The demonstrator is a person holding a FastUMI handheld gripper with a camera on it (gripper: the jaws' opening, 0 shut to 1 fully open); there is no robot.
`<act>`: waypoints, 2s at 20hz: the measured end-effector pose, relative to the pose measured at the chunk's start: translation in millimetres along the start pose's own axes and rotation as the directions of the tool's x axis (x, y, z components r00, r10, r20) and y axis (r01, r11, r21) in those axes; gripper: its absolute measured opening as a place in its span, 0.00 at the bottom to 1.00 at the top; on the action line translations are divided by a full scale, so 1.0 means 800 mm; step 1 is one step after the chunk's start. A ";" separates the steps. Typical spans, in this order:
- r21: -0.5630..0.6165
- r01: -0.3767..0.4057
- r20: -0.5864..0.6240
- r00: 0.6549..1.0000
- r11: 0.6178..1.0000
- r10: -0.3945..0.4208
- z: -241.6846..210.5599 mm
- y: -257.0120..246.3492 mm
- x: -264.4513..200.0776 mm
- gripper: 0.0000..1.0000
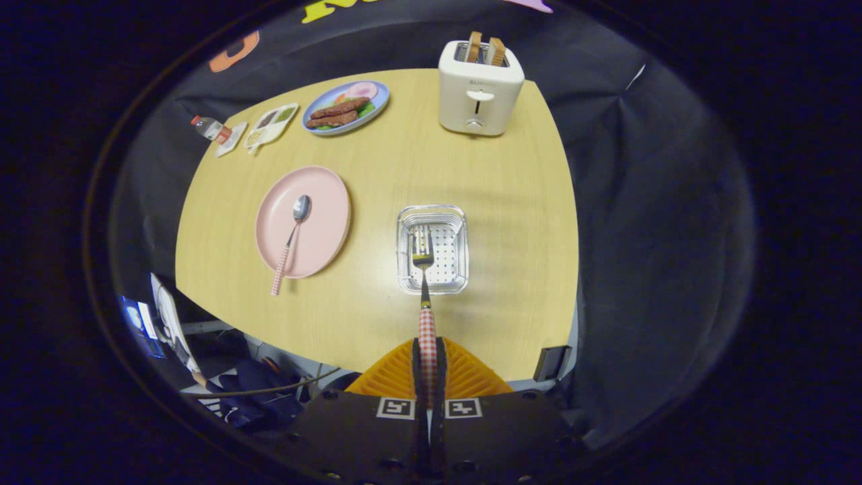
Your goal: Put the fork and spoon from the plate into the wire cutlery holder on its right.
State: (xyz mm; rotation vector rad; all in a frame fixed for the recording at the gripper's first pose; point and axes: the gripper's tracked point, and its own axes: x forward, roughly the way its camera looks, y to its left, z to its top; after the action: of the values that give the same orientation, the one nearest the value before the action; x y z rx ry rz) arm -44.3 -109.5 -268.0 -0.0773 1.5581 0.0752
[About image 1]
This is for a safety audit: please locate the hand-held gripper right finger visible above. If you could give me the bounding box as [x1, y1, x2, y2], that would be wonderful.
[431, 337, 580, 485]

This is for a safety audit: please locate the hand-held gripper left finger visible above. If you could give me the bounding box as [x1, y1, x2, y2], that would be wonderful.
[286, 337, 430, 485]

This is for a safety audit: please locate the fork with checkered handle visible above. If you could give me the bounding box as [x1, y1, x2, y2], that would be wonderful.
[411, 226, 438, 410]

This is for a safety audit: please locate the spoon with checkered handle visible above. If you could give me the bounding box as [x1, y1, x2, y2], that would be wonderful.
[271, 194, 312, 297]

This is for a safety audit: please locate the small black box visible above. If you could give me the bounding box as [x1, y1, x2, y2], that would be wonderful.
[533, 346, 573, 383]

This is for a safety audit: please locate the perforated metal tray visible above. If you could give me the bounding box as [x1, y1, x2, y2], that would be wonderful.
[395, 205, 470, 296]

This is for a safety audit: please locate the dark blue bag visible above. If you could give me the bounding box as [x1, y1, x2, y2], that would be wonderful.
[205, 357, 304, 432]

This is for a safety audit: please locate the pink plate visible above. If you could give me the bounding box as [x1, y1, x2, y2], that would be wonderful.
[255, 166, 352, 280]

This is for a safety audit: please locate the white paper bag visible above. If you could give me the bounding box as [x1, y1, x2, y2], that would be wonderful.
[151, 273, 201, 373]

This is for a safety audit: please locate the brown sausage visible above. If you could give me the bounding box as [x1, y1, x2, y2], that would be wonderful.
[310, 97, 371, 121]
[306, 110, 360, 129]

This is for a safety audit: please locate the white toaster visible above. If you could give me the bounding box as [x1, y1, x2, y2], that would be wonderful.
[438, 39, 525, 137]

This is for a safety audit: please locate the blue and white object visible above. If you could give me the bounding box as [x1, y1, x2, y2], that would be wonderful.
[120, 295, 164, 359]

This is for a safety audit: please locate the blue plate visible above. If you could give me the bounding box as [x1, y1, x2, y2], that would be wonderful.
[302, 80, 391, 137]

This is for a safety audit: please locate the white divided condiment tray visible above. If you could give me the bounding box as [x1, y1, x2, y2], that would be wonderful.
[242, 103, 300, 156]

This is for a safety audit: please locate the small white square tray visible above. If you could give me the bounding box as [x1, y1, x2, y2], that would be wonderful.
[215, 122, 248, 158]

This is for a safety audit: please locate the clear plastic water bottle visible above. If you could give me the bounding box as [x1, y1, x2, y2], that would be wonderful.
[191, 115, 233, 145]

